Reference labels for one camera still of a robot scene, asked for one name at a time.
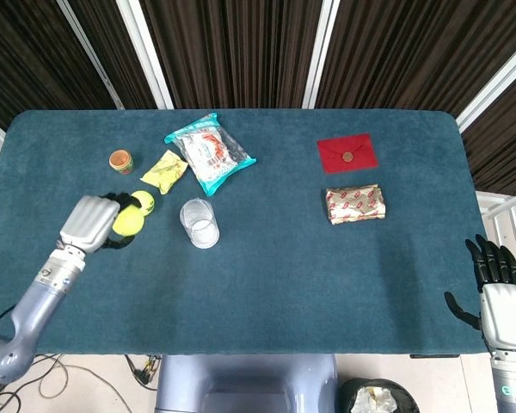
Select gold red patterned package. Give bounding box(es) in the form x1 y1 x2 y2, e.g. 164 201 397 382
325 183 388 226

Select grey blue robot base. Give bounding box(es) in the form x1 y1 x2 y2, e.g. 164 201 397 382
154 353 339 413

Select black trash bin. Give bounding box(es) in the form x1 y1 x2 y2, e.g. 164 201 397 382
337 378 421 413

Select clear plastic tube container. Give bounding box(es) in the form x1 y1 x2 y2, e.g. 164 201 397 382
179 197 221 250

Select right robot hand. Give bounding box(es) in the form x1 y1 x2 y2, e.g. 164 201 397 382
444 234 516 358

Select small orange green cup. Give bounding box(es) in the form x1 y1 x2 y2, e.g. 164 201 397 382
108 149 135 176

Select red envelope gold seal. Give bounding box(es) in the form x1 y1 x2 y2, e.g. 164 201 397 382
316 133 379 175

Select white frame post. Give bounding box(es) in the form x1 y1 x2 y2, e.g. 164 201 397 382
302 0 341 110
455 38 516 134
114 0 175 111

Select crumpled yellow snack packet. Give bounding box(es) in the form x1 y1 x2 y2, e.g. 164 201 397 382
139 149 189 195

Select brown pleated curtain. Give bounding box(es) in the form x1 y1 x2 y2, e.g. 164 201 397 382
0 0 516 197

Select white metal rack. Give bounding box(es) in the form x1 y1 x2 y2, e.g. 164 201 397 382
475 187 516 259

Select teal table cloth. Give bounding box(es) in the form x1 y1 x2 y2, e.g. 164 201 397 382
0 108 489 356

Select floor cables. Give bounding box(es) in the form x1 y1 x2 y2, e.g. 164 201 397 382
0 305 163 413

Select teal clear snack bag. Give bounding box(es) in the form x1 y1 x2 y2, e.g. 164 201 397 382
163 112 257 197

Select yellow tennis ball black print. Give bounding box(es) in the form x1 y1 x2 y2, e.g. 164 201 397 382
131 190 156 217

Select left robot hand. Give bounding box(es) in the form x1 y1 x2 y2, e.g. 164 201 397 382
58 192 142 255

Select thin grey white post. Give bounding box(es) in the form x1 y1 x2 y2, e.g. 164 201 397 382
54 0 126 111

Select plain yellow tennis ball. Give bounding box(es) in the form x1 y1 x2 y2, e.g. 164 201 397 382
112 204 146 237

